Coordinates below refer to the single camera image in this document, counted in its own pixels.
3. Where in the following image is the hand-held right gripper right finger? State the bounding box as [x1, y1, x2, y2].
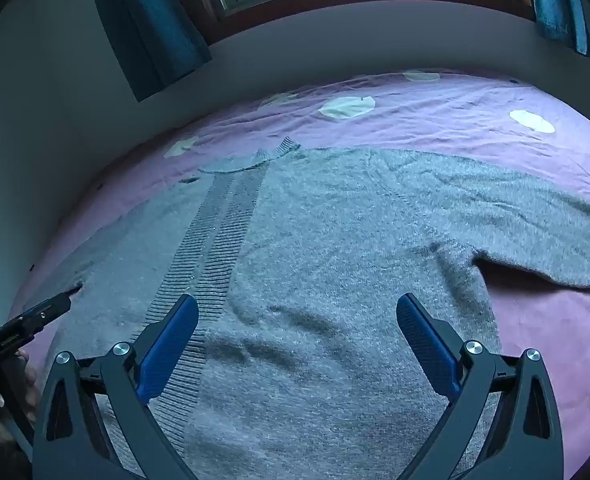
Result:
[396, 292, 566, 480]

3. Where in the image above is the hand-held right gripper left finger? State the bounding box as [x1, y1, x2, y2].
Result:
[32, 294, 200, 480]

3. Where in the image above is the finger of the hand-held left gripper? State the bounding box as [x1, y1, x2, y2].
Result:
[21, 293, 72, 333]

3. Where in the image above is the grey knitted sweater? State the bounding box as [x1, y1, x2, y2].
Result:
[27, 137, 590, 480]

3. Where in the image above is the pink polka dot bed sheet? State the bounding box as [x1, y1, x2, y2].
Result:
[7, 69, 590, 480]

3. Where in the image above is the wide teal curtain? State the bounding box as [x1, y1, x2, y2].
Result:
[85, 0, 213, 103]

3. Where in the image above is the narrow teal curtain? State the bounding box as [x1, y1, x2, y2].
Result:
[525, 0, 590, 57]

